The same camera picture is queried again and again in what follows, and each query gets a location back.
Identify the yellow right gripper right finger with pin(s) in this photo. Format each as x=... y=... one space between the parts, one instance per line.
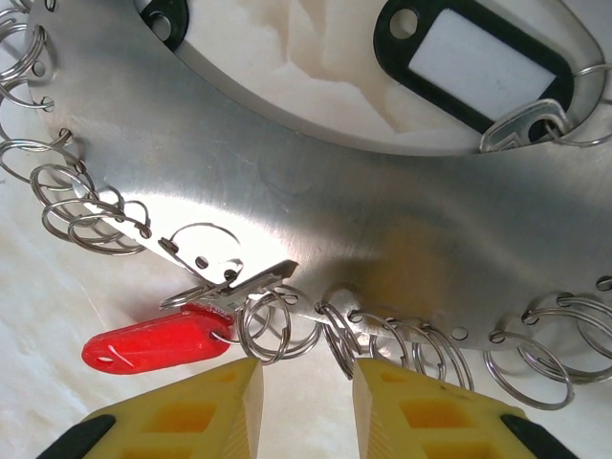
x=430 y=421

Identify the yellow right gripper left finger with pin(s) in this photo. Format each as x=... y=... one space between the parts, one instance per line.
x=191 y=421

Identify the red plastic key tag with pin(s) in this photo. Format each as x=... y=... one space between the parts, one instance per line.
x=158 y=342

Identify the silver key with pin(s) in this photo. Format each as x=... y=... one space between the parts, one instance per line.
x=507 y=131
x=258 y=282

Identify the black key tag white label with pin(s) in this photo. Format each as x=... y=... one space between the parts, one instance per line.
x=454 y=98

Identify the black plastic key tag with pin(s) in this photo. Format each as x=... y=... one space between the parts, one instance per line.
x=181 y=19

